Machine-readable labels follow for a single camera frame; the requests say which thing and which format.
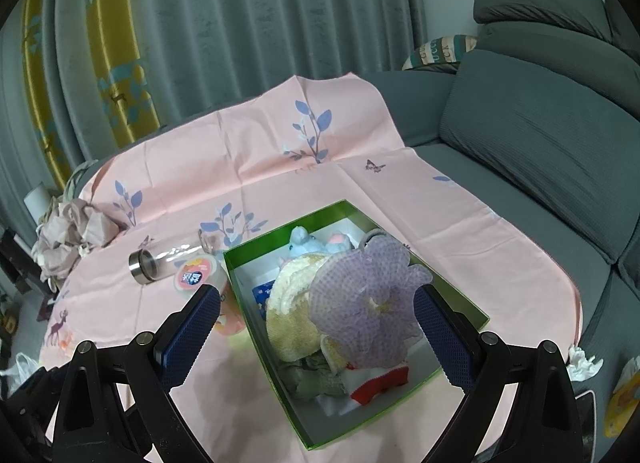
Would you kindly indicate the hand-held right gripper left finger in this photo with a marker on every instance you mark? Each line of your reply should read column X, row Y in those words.
column 192, row 328

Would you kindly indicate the glass bottle with steel cap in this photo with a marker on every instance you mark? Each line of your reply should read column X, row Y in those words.
column 160, row 260

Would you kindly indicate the green cardboard box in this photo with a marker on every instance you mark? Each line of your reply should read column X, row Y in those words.
column 450, row 298

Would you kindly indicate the green plush toy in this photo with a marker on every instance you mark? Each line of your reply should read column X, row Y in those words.
column 310, row 378

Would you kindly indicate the white tissue paper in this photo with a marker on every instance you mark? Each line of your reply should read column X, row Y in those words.
column 335, row 403

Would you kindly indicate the blue plush elephant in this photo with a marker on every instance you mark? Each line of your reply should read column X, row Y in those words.
column 305, row 240

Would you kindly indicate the striped cushion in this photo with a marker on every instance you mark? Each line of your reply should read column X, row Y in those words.
column 440, row 53

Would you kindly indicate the white paper roll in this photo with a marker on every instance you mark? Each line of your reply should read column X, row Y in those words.
column 37, row 200

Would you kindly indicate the black phone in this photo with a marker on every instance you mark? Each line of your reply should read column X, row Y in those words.
column 586, row 413

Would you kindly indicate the pink lidded jar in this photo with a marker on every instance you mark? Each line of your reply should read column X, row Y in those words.
column 195, row 275

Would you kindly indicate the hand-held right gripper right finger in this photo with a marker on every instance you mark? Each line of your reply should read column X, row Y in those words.
column 445, row 338

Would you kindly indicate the crumpled cloth pile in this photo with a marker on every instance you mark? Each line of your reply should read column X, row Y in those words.
column 70, row 238

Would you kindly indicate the white plastic bag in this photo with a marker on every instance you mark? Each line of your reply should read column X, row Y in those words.
column 20, row 368

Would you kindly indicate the crumpled white tissue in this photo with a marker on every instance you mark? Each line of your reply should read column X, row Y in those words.
column 582, row 363

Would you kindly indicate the grey curtain with yellow stripe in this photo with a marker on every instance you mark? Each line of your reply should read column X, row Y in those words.
column 225, row 18

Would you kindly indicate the pink printed blanket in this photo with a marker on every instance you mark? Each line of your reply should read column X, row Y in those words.
column 250, row 143

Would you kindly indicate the yellow and white knitted cloth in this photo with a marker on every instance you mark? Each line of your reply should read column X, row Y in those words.
column 290, row 303

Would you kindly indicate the grey sofa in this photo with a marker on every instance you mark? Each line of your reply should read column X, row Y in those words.
column 525, row 118

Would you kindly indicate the yellow packet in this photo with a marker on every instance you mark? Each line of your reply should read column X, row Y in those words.
column 622, row 403

